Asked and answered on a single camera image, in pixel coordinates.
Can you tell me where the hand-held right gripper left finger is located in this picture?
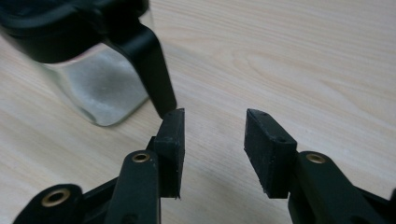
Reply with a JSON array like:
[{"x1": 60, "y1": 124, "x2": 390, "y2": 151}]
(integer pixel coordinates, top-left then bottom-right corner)
[{"x1": 104, "y1": 107, "x2": 186, "y2": 224}]

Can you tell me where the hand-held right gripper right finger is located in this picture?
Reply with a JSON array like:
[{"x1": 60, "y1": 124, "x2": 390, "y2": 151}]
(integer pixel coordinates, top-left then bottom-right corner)
[{"x1": 244, "y1": 107, "x2": 379, "y2": 224}]

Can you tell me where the glass seasoning jar black lid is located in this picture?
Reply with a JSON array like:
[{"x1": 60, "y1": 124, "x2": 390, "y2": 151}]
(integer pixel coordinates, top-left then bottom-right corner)
[{"x1": 0, "y1": 0, "x2": 177, "y2": 128}]

